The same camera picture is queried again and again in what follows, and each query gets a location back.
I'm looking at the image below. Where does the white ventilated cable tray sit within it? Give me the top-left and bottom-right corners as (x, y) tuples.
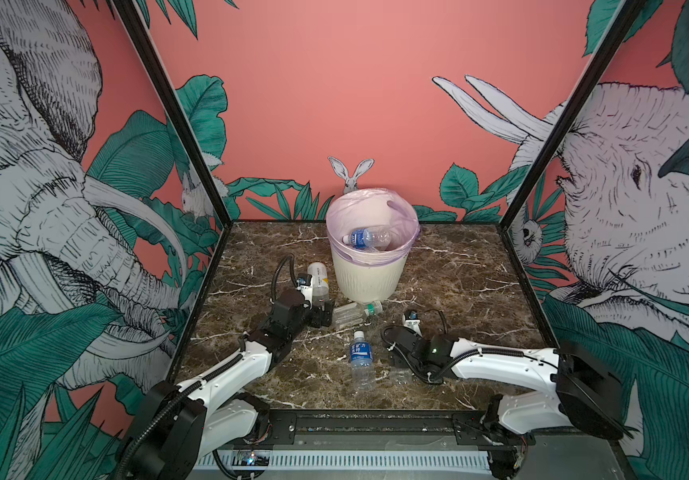
(216, 450), (491, 475)

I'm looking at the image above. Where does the blue Pocari label bottle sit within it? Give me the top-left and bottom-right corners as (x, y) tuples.
(342, 226), (392, 251)

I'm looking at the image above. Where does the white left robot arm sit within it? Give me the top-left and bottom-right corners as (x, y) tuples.
(110, 289), (334, 479)

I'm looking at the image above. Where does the clear bottle green cap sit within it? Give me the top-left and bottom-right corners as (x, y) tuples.
(332, 301), (383, 330)

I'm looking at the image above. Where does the white ribbed trash bin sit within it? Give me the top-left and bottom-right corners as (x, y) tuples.
(332, 246), (408, 303)

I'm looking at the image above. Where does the black enclosure frame post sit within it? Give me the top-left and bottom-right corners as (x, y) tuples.
(497, 0), (646, 233)
(109, 0), (232, 228)

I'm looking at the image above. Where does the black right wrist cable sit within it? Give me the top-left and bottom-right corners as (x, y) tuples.
(421, 308), (450, 337)

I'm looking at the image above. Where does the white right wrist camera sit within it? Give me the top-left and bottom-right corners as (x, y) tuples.
(402, 309), (422, 336)

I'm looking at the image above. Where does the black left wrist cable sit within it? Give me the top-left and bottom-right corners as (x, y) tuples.
(270, 254), (298, 301)

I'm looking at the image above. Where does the black enclosure frame post left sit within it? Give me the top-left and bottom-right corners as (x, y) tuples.
(109, 0), (232, 228)

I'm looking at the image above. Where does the white label tall bottle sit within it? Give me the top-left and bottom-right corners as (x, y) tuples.
(308, 262), (330, 304)

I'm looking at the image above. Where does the black enclosure frame post right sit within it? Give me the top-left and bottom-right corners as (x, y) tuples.
(497, 0), (646, 233)

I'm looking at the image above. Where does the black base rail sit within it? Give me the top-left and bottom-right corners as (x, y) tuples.
(264, 409), (534, 449)

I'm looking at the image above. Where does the purple plastic bin liner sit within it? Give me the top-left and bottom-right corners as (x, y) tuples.
(326, 188), (420, 260)

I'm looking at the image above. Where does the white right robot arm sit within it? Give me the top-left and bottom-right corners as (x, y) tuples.
(381, 325), (631, 440)

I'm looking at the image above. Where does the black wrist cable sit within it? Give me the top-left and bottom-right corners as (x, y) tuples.
(270, 254), (298, 301)
(421, 308), (450, 337)

